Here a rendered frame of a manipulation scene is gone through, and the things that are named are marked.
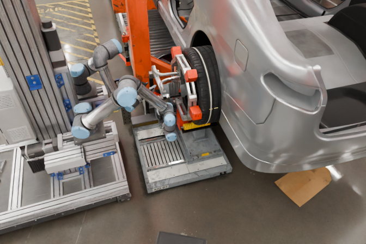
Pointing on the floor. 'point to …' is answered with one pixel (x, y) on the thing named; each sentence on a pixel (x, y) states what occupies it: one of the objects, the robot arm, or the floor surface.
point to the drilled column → (126, 116)
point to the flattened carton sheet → (304, 184)
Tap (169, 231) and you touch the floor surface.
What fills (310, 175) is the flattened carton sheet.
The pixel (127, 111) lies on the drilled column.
